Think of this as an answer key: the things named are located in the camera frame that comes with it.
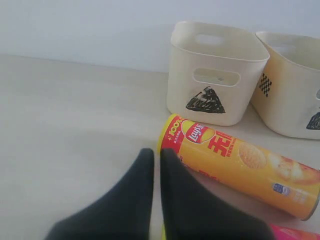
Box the cream bin triangle mark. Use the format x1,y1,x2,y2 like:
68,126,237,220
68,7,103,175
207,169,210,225
166,21,270,126

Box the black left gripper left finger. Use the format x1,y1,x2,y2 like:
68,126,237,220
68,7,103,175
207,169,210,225
46,148,155,240

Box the pink Lays chips can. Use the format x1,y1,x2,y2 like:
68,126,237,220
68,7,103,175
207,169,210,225
270,224,320,240

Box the yellow Lays chips can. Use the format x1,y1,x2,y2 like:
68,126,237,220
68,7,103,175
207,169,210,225
157,114,320,220

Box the cream bin square mark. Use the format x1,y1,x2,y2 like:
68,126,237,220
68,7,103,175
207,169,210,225
251,31,320,140

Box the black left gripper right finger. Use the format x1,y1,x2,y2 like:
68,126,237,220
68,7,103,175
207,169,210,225
160,148,276,240

